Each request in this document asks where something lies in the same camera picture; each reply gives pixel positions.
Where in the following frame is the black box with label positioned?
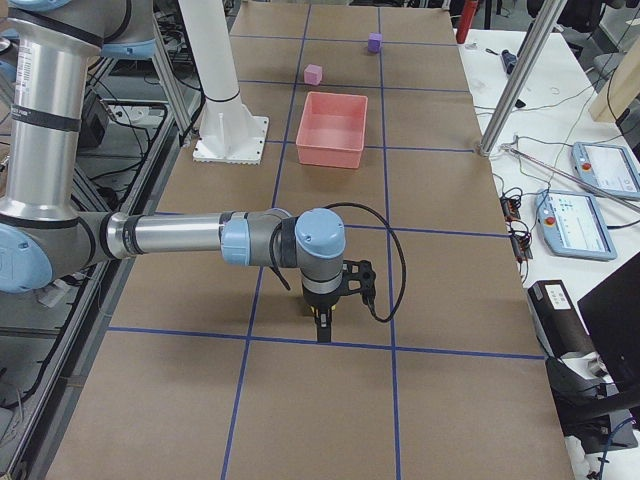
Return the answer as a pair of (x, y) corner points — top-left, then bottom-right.
(527, 279), (595, 358)

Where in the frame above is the pink foam block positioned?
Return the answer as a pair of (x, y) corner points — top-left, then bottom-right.
(303, 64), (323, 86)

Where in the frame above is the teach pendant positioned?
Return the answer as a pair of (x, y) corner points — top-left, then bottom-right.
(571, 142), (639, 200)
(535, 189), (617, 261)

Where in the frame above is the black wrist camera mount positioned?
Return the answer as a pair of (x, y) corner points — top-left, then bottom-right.
(339, 260), (376, 307)

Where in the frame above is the purple foam block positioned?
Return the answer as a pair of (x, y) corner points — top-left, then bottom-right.
(367, 32), (383, 54)

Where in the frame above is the upper teach pendant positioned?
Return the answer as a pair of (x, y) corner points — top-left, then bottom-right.
(571, 142), (639, 200)

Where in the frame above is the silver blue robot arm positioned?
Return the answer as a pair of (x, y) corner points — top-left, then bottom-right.
(1, 1), (346, 343)

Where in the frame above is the lower teach pendant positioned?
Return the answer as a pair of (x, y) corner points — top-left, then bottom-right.
(535, 189), (617, 261)

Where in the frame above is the blue black tool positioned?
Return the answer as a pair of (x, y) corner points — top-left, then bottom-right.
(500, 49), (517, 76)

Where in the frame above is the small circuit board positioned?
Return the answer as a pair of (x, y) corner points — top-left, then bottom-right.
(500, 196), (521, 222)

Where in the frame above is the pink plastic bin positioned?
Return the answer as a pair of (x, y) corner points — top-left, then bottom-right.
(296, 91), (368, 169)

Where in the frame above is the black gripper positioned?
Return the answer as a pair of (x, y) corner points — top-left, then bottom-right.
(303, 291), (340, 343)

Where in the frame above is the black monitor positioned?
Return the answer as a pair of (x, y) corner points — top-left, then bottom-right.
(578, 254), (639, 389)

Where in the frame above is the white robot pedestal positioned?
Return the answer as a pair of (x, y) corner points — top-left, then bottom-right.
(179, 0), (269, 165)

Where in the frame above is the black camera cable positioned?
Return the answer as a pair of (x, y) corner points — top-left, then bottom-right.
(269, 201), (408, 323)

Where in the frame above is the red cylinder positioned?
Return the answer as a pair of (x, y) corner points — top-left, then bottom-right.
(456, 0), (479, 45)

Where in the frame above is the brown paper table cover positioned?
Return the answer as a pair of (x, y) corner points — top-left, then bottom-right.
(37, 3), (577, 480)

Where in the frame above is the aluminium frame post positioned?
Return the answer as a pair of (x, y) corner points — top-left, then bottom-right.
(478, 0), (567, 157)

